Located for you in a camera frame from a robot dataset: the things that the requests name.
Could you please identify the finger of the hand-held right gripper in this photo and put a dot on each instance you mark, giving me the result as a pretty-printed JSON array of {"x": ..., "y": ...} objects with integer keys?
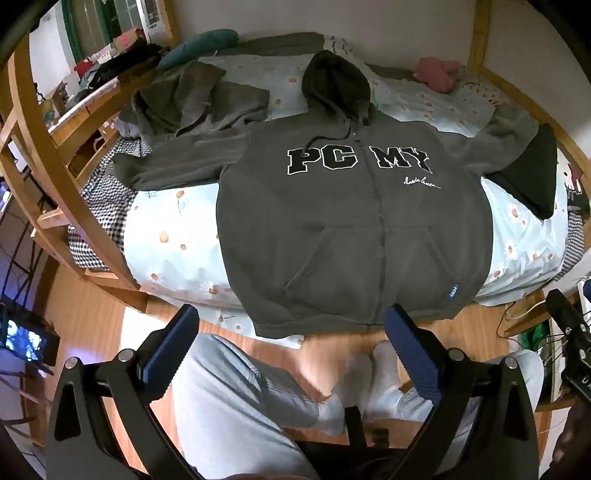
[{"x": 565, "y": 314}]

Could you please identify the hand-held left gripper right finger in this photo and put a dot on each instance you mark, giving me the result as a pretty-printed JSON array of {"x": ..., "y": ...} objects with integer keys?
[{"x": 415, "y": 355}]

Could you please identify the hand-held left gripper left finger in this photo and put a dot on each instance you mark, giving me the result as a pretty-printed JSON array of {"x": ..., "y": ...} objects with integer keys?
[{"x": 171, "y": 350}]

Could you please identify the grey lettered zip hoodie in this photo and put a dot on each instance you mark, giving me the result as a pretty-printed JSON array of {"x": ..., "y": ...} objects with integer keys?
[{"x": 346, "y": 230}]

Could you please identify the grey garment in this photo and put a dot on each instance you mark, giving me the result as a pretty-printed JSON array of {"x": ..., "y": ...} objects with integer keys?
[{"x": 194, "y": 101}]

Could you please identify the green plastic bag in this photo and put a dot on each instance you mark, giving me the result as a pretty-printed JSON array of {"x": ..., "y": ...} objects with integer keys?
[{"x": 535, "y": 334}]

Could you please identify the grey trouser knee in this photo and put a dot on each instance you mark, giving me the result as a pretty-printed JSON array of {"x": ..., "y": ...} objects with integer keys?
[{"x": 383, "y": 383}]

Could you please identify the person's left leg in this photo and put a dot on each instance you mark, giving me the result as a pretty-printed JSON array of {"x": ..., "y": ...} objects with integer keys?
[{"x": 240, "y": 415}]

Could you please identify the daisy print duvet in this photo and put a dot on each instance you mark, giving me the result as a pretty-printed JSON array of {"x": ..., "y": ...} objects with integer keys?
[{"x": 175, "y": 240}]

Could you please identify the cartoon cat pillow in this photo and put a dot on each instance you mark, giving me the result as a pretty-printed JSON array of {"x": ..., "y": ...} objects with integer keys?
[{"x": 570, "y": 177}]

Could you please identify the dark folded garment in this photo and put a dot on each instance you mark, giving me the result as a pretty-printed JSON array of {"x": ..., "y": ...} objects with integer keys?
[{"x": 535, "y": 175}]

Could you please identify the lit screen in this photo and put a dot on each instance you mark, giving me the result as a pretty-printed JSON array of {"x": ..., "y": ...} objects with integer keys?
[{"x": 23, "y": 339}]

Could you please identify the white dotted pillow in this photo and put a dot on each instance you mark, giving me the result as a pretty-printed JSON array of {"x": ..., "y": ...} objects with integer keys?
[{"x": 480, "y": 90}]

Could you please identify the wooden desk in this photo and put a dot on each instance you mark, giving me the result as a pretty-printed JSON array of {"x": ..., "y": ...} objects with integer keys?
[{"x": 87, "y": 110}]

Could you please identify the pink plush toy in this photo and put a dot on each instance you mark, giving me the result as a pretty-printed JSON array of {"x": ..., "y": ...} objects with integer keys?
[{"x": 436, "y": 74}]

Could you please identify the black bag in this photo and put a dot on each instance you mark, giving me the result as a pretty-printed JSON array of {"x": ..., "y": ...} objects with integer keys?
[{"x": 124, "y": 64}]

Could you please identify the teal pillow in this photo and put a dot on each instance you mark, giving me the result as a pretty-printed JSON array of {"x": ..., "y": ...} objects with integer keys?
[{"x": 203, "y": 44}]

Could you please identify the pink box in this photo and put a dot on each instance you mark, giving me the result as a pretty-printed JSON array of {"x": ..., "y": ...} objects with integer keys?
[{"x": 127, "y": 39}]

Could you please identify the wooden bed frame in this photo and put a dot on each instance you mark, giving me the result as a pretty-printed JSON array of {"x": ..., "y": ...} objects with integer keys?
[{"x": 480, "y": 27}]

